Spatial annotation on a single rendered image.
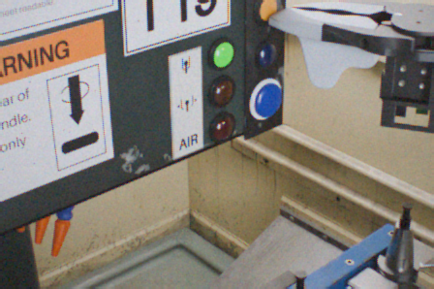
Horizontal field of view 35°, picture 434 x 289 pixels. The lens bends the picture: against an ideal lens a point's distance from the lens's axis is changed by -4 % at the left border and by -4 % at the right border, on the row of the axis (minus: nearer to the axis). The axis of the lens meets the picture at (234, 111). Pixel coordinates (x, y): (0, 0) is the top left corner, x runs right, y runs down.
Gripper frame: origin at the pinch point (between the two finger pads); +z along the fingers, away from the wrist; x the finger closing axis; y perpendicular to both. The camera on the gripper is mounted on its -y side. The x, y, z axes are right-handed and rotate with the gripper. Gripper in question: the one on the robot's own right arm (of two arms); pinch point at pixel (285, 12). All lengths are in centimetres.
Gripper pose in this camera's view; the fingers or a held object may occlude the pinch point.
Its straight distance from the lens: 57.0
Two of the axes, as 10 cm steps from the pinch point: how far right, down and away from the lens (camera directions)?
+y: 0.0, 9.0, 4.4
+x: 3.1, -4.1, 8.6
